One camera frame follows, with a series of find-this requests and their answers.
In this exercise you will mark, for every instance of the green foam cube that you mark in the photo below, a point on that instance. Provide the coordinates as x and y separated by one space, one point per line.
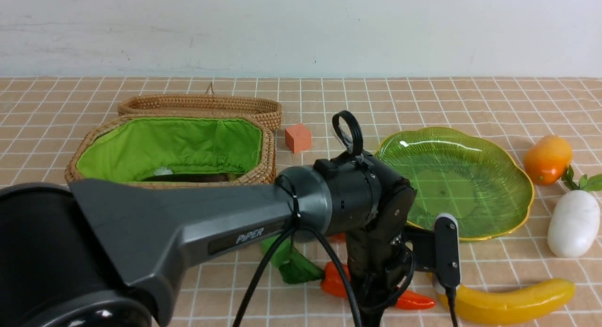
282 251

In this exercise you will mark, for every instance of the yellow banana toy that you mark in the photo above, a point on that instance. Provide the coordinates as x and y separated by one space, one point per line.
511 307

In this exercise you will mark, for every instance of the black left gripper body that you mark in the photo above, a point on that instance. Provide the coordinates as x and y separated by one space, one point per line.
378 262

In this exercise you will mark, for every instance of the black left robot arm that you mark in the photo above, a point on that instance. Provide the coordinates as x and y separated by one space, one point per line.
101 254

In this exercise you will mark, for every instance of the purple eggplant toy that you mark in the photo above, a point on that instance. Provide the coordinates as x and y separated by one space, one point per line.
192 178

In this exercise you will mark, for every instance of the woven wicker basket lid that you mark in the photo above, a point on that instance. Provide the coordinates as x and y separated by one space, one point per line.
265 111

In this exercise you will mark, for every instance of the woven wicker basket green lining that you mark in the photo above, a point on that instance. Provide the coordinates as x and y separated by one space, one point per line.
132 147

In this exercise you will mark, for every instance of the white radish toy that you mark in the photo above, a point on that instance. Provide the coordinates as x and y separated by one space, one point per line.
576 218

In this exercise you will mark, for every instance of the orange yellow mango toy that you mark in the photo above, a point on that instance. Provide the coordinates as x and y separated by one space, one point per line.
548 159

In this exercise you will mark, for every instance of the orange carrot toy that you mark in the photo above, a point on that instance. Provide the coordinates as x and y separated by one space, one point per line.
294 269

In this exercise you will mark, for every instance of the orange foam cube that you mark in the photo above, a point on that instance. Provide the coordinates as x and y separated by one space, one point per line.
298 138

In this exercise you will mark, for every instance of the green glass leaf plate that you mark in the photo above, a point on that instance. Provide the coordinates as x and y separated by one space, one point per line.
471 178

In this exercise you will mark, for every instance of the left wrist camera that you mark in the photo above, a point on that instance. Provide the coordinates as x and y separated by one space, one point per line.
437 252

